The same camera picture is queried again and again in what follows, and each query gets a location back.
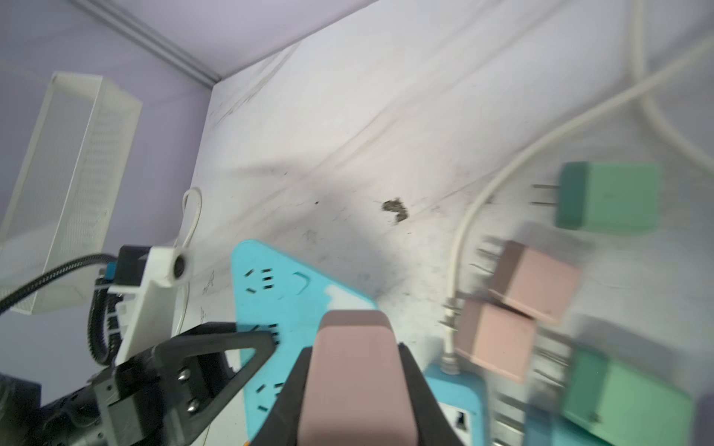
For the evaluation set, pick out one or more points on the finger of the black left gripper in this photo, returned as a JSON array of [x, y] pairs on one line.
[[169, 394]]

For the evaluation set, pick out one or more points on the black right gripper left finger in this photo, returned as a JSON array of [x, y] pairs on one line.
[[281, 425]]

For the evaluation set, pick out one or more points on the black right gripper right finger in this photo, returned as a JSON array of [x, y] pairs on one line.
[[433, 428]]

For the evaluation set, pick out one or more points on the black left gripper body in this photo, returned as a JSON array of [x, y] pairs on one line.
[[101, 413]]

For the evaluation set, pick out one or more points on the blue rectangular power strip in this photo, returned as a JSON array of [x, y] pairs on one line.
[[463, 401]]

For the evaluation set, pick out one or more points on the pink plug purple strip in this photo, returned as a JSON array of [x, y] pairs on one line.
[[534, 283], [492, 337]]

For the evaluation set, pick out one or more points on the teal triangular power strip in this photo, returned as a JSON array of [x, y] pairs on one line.
[[278, 294]]

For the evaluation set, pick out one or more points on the large white mesh shelf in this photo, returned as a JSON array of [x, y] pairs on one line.
[[64, 197]]

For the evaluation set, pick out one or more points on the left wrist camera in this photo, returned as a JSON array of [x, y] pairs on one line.
[[151, 277]]

